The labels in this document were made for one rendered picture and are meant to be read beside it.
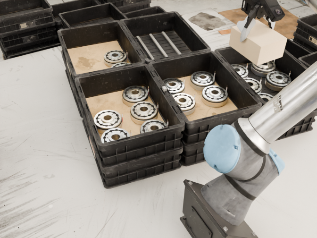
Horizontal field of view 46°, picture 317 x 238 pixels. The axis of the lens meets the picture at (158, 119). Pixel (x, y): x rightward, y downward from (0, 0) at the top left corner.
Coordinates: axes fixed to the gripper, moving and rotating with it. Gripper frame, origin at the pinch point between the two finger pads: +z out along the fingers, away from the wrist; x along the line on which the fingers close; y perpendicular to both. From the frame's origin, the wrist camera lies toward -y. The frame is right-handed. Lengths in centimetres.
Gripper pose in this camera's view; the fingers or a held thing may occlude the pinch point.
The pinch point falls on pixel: (257, 38)
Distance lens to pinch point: 141.4
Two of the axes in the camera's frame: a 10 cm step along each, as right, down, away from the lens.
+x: -8.7, 3.2, -3.8
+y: -5.0, -5.8, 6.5
